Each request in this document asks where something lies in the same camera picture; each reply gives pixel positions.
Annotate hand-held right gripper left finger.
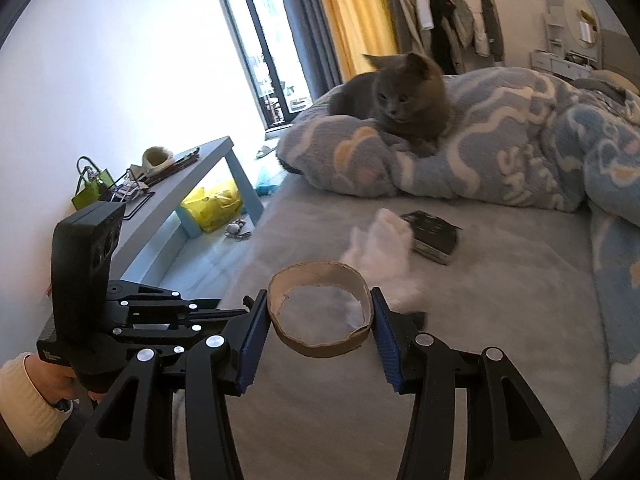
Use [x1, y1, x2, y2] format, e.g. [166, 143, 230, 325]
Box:
[57, 289, 268, 480]

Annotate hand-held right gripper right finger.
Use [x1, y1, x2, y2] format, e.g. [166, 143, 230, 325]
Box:
[370, 287, 583, 480]

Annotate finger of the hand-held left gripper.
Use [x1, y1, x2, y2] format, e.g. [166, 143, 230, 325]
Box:
[125, 297, 251, 325]
[112, 321, 228, 361]

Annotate cardboard tape roll core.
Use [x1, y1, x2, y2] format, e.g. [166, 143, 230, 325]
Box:
[266, 259, 375, 359]

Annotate white tissue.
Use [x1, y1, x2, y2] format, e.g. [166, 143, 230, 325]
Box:
[340, 208, 426, 306]

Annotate person's left hand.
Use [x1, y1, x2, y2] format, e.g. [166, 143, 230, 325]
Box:
[47, 364, 108, 408]

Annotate green handbag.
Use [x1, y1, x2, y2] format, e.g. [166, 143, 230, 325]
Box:
[71, 156, 117, 211]

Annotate blue white plastic packet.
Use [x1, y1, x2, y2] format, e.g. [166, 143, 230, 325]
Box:
[112, 182, 146, 203]

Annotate yellow plastic bag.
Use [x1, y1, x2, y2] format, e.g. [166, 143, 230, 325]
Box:
[181, 180, 243, 233]

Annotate light blue low table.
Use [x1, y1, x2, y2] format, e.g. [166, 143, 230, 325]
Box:
[107, 136, 264, 286]

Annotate grey bed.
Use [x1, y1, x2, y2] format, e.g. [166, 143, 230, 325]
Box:
[220, 170, 640, 480]

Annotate white slipper far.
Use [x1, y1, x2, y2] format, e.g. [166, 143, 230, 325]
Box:
[142, 146, 175, 171]

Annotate teal floor toy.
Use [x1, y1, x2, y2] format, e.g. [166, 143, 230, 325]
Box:
[254, 162, 281, 196]

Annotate dark bamboo flutes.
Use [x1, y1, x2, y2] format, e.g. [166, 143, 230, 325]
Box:
[131, 147, 201, 183]

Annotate blue patterned fleece blanket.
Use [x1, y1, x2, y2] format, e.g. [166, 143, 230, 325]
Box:
[276, 67, 640, 466]

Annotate grey curtain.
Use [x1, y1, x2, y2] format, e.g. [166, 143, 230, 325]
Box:
[274, 0, 346, 106]

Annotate black jacket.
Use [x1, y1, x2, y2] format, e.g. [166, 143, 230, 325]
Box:
[405, 0, 466, 76]

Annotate white vanity desk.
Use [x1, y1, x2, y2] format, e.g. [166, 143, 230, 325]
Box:
[530, 10, 598, 78]

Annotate white puffer jacket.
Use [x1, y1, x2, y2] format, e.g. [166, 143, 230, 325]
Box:
[450, 0, 493, 58]

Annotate grey hanging garment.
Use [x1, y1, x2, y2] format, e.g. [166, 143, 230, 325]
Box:
[470, 0, 506, 63]

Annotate beige coat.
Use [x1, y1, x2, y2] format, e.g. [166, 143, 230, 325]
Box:
[390, 0, 426, 56]

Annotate yellow curtain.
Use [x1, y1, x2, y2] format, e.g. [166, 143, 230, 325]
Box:
[306, 0, 401, 83]

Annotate white shirt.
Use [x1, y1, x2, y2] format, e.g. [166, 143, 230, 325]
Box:
[412, 0, 435, 31]

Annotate grey pillow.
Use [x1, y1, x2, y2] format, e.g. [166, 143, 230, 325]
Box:
[570, 70, 640, 96]

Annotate grey bed headboard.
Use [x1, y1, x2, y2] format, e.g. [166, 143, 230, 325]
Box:
[600, 27, 640, 81]

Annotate round mirror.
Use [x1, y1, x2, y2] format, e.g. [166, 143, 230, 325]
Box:
[563, 0, 601, 53]

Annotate black wire stand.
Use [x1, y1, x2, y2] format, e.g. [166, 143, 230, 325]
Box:
[112, 167, 158, 221]

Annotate black glass door frame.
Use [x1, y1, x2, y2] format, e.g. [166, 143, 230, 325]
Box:
[210, 0, 316, 131]

